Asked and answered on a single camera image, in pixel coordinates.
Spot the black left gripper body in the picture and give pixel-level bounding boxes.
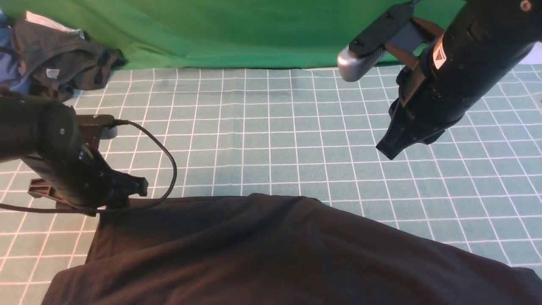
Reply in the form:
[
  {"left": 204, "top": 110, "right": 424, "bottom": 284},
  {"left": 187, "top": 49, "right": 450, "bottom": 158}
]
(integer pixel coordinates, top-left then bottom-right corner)
[{"left": 22, "top": 145, "right": 148, "bottom": 209}]

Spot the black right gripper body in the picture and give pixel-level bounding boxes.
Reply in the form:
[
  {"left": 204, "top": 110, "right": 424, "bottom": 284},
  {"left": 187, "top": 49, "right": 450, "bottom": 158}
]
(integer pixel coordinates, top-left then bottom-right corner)
[{"left": 376, "top": 51, "right": 500, "bottom": 160}]

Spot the dark gray long-sleeved shirt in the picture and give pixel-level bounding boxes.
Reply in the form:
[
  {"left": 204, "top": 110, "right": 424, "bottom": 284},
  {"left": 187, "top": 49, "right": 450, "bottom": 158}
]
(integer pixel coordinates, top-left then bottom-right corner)
[{"left": 42, "top": 194, "right": 542, "bottom": 305}]

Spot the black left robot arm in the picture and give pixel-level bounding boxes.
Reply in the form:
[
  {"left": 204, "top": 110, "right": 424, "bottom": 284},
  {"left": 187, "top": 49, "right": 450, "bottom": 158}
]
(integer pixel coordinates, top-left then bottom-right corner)
[{"left": 1, "top": 97, "right": 148, "bottom": 216}]

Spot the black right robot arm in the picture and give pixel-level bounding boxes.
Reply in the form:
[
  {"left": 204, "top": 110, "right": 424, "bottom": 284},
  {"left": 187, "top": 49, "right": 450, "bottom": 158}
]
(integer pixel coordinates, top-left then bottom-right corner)
[{"left": 376, "top": 0, "right": 541, "bottom": 160}]

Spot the crumpled dark gray shirt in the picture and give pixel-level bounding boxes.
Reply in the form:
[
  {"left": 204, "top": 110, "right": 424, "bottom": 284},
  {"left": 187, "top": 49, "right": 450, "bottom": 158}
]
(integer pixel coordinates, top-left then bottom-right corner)
[{"left": 11, "top": 20, "right": 127, "bottom": 102}]

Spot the blue garment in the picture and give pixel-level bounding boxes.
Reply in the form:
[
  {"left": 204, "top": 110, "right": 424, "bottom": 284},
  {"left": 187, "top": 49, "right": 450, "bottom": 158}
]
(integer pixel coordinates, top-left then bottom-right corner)
[{"left": 0, "top": 12, "right": 30, "bottom": 94}]

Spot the green grid cutting mat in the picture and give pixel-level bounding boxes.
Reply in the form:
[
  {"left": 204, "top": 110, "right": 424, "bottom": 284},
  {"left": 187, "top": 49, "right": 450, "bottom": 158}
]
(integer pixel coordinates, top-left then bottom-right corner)
[{"left": 0, "top": 63, "right": 542, "bottom": 305}]

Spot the white folded cloth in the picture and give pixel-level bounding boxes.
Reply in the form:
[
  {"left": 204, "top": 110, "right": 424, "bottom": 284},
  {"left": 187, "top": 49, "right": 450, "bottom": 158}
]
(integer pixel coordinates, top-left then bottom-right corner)
[{"left": 25, "top": 11, "right": 85, "bottom": 39}]

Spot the green backdrop cloth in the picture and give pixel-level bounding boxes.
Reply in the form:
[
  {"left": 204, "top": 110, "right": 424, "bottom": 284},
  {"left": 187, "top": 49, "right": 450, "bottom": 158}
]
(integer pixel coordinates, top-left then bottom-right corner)
[{"left": 0, "top": 0, "right": 466, "bottom": 69}]

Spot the black left camera cable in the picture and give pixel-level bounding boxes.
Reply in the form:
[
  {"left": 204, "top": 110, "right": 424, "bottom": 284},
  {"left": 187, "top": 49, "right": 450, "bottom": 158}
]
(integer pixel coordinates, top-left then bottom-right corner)
[{"left": 0, "top": 119, "right": 177, "bottom": 216}]

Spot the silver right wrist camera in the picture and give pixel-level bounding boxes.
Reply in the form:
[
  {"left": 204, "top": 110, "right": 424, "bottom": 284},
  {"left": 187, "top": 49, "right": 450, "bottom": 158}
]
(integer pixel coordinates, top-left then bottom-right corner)
[{"left": 337, "top": 2, "right": 428, "bottom": 83}]

